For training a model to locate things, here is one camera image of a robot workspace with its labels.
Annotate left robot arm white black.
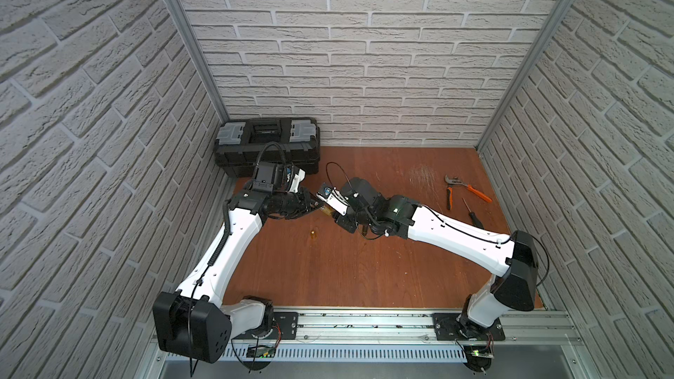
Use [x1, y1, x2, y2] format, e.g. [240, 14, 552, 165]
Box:
[152, 157, 319, 365]

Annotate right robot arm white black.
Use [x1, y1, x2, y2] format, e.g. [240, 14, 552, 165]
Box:
[319, 177, 540, 340]

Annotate black plastic toolbox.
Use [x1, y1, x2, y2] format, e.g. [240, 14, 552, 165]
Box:
[213, 118, 321, 178]

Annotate black orange screwdriver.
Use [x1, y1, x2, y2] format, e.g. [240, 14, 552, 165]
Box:
[462, 198, 484, 229]

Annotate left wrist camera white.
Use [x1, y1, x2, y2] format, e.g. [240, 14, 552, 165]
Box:
[282, 164, 305, 193]

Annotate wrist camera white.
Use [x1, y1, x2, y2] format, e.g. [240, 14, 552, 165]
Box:
[317, 182, 349, 216]
[282, 164, 305, 193]

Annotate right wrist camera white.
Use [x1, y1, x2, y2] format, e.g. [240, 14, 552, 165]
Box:
[317, 182, 349, 216]

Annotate orange handled pliers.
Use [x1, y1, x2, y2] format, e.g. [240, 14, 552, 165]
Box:
[444, 175, 493, 211]

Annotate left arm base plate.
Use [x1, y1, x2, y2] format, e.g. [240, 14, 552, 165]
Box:
[235, 311, 299, 340]

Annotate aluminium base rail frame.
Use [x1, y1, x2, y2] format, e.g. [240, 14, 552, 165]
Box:
[133, 294, 601, 379]

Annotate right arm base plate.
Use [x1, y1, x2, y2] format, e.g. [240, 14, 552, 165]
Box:
[431, 312, 506, 342]

